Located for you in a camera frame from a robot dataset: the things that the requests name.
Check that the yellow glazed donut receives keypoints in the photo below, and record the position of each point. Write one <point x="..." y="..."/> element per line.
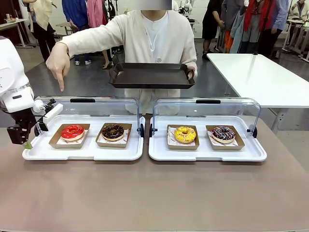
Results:
<point x="179" y="136"/>

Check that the paper liner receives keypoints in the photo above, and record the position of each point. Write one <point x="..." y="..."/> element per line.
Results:
<point x="171" y="139"/>
<point x="126" y="135"/>
<point x="210" y="139"/>
<point x="84" y="139"/>

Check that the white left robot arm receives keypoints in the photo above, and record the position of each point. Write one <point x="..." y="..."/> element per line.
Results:
<point x="9" y="72"/>

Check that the bystander in black shorts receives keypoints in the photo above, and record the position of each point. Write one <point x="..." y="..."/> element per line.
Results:
<point x="211" y="21"/>

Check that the paper liner under sprinkled donut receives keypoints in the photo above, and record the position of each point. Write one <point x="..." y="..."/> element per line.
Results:
<point x="210" y="139"/>

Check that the bystander with orange shorts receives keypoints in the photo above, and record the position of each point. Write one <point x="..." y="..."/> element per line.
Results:
<point x="229" y="29"/>

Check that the person's left forearm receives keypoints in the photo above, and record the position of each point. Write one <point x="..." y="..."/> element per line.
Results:
<point x="190" y="55"/>

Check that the cardboard box of yellow donut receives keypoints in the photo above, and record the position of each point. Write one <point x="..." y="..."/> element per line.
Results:
<point x="196" y="145"/>

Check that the red glazed donut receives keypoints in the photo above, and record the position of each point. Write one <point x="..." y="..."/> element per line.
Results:
<point x="66" y="132"/>

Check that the bystander in pink top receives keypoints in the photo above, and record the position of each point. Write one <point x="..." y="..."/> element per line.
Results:
<point x="95" y="12"/>

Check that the person's left hand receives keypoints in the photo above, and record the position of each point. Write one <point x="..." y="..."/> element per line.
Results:
<point x="190" y="75"/>

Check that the cardboard box of chocolate donut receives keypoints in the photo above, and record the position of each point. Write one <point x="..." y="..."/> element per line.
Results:
<point x="101" y="143"/>

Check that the dark donut with coloured sprinkles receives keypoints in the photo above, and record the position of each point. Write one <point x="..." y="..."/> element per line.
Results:
<point x="217" y="134"/>

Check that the white background desk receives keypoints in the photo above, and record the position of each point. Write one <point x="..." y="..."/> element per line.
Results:
<point x="298" y="36"/>

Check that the person's cream cardigan torso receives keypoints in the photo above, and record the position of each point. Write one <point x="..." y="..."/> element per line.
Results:
<point x="157" y="36"/>

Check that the bystander with red scarf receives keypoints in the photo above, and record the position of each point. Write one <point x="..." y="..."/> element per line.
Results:
<point x="270" y="19"/>

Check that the clear plastic hinged lid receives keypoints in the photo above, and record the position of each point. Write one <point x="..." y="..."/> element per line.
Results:
<point x="231" y="110"/>
<point x="108" y="108"/>

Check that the bystander in blue top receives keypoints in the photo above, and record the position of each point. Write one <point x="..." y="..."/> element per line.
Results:
<point x="74" y="14"/>

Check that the cardboard box of sprinkled donut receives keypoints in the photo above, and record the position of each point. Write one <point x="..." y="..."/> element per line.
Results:
<point x="240" y="146"/>

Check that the white plastic display tray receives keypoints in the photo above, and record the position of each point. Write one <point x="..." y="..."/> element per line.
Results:
<point x="82" y="153"/>
<point x="207" y="154"/>

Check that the cardboard box of red donut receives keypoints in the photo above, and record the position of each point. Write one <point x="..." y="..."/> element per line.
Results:
<point x="54" y="143"/>

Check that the seated bystander in light top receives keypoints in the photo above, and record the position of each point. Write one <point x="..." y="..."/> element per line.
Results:
<point x="299" y="9"/>

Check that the chocolate donut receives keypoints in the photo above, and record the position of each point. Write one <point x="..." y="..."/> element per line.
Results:
<point x="107" y="133"/>

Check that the bystander in cream top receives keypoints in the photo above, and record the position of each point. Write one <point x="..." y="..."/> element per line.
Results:
<point x="41" y="19"/>

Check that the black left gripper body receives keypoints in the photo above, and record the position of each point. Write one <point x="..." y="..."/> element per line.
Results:
<point x="23" y="119"/>

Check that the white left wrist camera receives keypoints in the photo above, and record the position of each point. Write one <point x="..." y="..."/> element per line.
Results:
<point x="54" y="111"/>

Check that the dark brown serving tray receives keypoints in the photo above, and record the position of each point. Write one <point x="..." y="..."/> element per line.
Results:
<point x="150" y="76"/>

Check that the person's right forearm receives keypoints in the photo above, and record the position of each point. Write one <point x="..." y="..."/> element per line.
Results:
<point x="87" y="41"/>

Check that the grey background desk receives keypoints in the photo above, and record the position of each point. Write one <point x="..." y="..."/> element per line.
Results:
<point x="12" y="24"/>

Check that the large white table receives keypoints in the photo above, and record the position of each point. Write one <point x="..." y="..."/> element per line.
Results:
<point x="256" y="77"/>

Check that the paper liner under yellow donut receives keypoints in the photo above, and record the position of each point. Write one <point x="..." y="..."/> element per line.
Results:
<point x="171" y="139"/>

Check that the person's right hand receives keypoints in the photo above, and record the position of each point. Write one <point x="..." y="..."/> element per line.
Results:
<point x="58" y="60"/>

